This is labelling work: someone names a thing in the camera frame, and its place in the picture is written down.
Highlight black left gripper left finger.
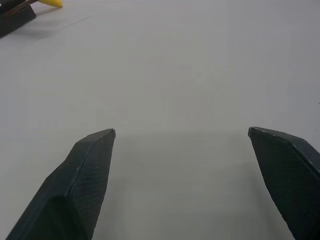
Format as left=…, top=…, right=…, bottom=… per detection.
left=5, top=128, right=116, bottom=240

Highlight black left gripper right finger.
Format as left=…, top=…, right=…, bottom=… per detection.
left=247, top=126, right=320, bottom=240

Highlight yellow object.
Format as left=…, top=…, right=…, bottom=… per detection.
left=39, top=0, right=64, bottom=9

